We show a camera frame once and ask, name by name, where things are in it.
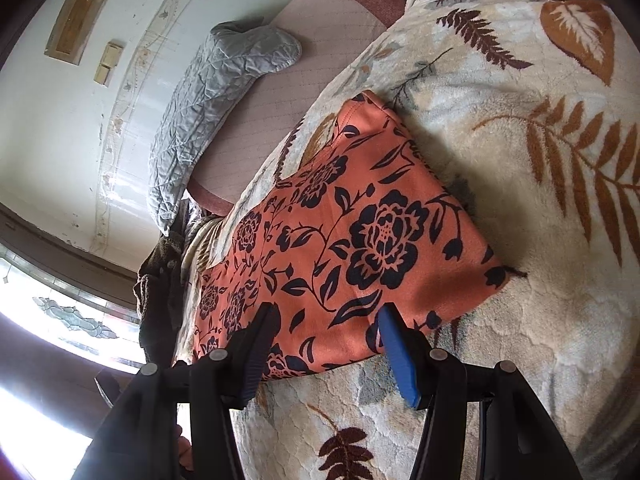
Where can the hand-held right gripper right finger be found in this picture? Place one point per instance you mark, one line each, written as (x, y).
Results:
(400, 355)

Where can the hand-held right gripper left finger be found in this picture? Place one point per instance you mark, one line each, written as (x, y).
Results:
(256, 342)

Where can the orange floral garment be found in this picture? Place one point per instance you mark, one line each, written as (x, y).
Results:
(350, 240)

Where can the dark brown knitted cloth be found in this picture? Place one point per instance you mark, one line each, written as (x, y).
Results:
(157, 280)

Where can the leaf print fleece blanket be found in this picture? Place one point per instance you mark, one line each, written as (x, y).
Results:
(525, 240)

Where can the stained glass window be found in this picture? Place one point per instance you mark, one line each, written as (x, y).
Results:
(70, 315)

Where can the grey quilted pillow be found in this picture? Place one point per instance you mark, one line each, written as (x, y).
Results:
(200, 105)

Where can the beige wall switch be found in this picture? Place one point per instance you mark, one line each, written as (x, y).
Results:
(110, 62)

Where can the framed wall panel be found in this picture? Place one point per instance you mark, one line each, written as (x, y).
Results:
(75, 25)

